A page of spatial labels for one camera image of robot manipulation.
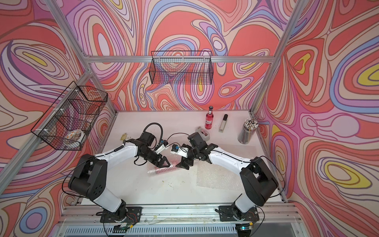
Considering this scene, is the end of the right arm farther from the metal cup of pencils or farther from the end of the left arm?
the metal cup of pencils

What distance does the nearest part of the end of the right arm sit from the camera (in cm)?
63

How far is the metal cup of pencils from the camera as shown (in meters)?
0.90

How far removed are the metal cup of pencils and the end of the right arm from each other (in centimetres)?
38
